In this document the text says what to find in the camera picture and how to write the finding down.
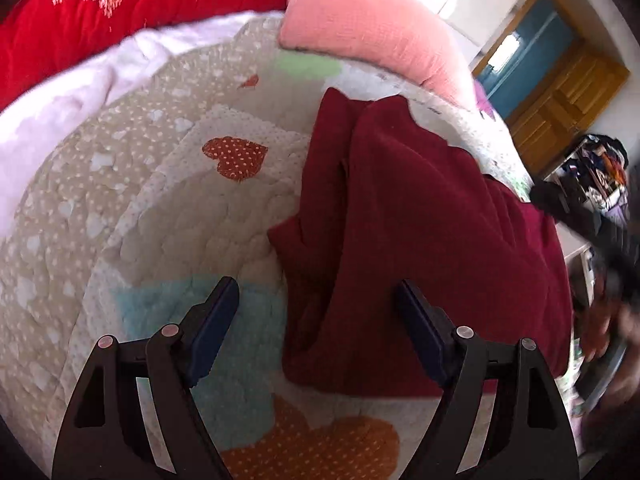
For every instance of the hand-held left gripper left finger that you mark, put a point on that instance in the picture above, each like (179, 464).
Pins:
(212, 330)

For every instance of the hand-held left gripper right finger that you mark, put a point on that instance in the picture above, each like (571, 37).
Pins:
(422, 335)

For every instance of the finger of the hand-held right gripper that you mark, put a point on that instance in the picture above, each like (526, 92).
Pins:
(560, 205)

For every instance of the dark red garment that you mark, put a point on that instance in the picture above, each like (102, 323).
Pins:
(425, 240)

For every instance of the pile of colourful clothes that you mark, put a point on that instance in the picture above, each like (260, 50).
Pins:
(600, 170)

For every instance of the white shelf unit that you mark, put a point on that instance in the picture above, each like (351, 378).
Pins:
(575, 250)

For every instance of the wooden door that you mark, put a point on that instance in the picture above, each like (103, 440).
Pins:
(570, 105)

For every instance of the patchwork heart quilt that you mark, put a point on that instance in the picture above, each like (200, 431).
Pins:
(165, 220)

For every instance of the magenta pillow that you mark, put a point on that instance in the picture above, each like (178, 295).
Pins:
(484, 102)

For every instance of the blue door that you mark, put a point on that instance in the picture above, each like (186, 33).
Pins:
(530, 45)

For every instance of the pink pillow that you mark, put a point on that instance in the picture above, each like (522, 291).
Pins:
(370, 15)

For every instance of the red floral blanket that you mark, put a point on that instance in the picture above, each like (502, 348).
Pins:
(75, 25)

